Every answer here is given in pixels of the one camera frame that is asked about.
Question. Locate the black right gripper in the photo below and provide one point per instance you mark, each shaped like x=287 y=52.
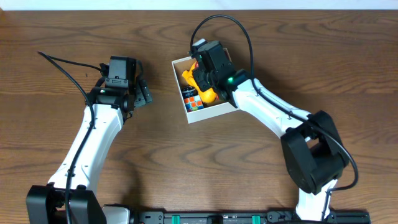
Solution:
x=201 y=76

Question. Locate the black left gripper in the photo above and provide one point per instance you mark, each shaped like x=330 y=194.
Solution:
x=142 y=93

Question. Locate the yellow rubber toy animal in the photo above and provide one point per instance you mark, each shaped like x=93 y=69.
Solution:
x=208 y=96

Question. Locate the black round cap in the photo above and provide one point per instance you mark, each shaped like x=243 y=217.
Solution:
x=188 y=91

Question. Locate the colourful puzzle cube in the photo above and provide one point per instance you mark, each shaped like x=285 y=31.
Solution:
x=193 y=103

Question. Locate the white cardboard box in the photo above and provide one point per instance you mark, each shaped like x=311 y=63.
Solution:
x=209 y=111

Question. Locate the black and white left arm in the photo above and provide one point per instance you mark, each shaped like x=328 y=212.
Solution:
x=70 y=194

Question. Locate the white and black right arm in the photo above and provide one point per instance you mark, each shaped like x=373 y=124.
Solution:
x=314 y=154

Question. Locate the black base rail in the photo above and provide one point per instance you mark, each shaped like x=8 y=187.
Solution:
x=270 y=217

